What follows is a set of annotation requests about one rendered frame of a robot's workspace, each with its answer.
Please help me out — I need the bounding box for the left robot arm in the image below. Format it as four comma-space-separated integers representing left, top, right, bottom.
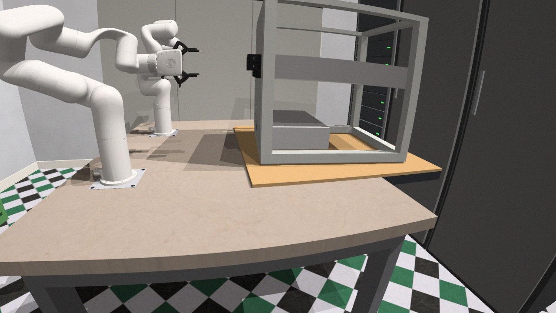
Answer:
137, 20, 179, 136

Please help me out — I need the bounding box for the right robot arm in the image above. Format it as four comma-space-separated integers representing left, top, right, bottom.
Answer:
0, 5, 157, 186

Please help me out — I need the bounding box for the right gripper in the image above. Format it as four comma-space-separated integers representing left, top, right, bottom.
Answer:
155, 41, 199, 84

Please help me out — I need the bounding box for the flat orange board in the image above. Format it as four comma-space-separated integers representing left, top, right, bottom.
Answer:
234, 126, 442, 188

